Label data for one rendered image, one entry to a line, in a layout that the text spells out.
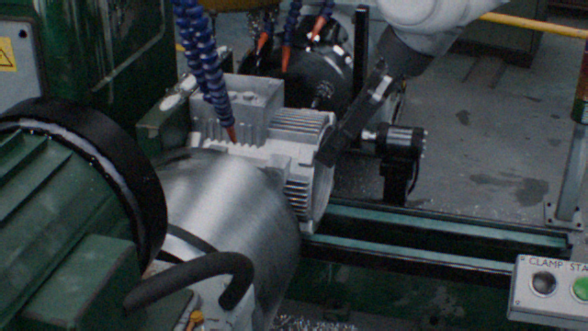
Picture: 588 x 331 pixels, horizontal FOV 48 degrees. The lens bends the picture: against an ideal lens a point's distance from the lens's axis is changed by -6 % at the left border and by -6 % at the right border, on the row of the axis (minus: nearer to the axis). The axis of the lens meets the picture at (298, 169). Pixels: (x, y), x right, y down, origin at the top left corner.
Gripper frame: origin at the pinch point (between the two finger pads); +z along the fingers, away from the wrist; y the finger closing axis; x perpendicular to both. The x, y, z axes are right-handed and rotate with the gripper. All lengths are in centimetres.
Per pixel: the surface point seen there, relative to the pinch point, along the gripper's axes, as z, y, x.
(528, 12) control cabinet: 42, -313, 77
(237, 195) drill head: -0.5, 22.3, -7.9
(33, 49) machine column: 6.2, 12.3, -42.8
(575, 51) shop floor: 54, -357, 127
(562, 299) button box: -12.5, 20.8, 30.9
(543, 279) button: -12.5, 19.5, 27.8
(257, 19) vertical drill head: -9.2, -1.4, -18.9
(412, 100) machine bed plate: 25, -81, 18
